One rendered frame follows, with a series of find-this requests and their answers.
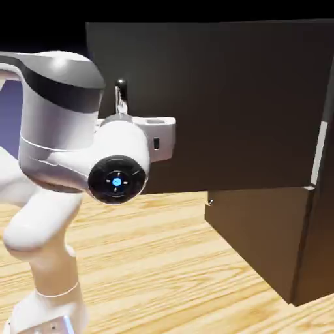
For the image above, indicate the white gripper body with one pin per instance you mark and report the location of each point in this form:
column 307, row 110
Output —
column 163, row 135

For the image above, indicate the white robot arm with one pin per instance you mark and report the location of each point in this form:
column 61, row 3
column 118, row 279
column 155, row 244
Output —
column 57, row 135

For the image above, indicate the large dark brown cabinet door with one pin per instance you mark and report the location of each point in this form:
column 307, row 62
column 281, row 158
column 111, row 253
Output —
column 229, row 104

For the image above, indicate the small dark brown cabinet door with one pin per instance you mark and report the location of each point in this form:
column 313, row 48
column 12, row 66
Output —
column 255, row 234

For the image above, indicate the dark brown cabinet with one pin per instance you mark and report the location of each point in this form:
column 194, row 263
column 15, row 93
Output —
column 321, row 234

